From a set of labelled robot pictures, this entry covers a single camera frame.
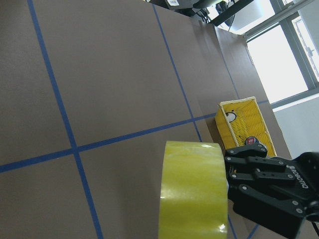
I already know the yellow plastic basket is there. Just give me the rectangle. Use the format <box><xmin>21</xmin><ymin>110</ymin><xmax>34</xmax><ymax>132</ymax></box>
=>
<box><xmin>215</xmin><ymin>97</ymin><xmax>277</xmax><ymax>157</ymax></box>

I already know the panda figurine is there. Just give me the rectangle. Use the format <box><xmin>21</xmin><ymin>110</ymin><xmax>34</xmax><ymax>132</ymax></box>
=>
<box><xmin>225</xmin><ymin>112</ymin><xmax>237</xmax><ymax>122</ymax></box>

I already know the aluminium frame post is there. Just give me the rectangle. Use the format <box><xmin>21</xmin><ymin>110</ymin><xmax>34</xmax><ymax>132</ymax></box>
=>
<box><xmin>243</xmin><ymin>0</ymin><xmax>319</xmax><ymax>46</ymax></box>

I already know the brown paper table mat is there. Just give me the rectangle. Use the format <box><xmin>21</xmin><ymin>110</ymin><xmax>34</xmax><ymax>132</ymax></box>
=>
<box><xmin>0</xmin><ymin>0</ymin><xmax>291</xmax><ymax>239</ymax></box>

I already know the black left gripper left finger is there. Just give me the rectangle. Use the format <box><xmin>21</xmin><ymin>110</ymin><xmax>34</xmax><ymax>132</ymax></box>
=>
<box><xmin>224</xmin><ymin>143</ymin><xmax>293</xmax><ymax>186</ymax></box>

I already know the yellow tape roll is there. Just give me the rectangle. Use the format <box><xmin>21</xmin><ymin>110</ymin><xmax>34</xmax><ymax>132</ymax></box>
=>
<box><xmin>158</xmin><ymin>141</ymin><xmax>228</xmax><ymax>239</ymax></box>

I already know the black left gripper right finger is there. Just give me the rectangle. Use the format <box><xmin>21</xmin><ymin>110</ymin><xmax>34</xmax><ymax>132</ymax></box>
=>
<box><xmin>228</xmin><ymin>184</ymin><xmax>306</xmax><ymax>238</ymax></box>

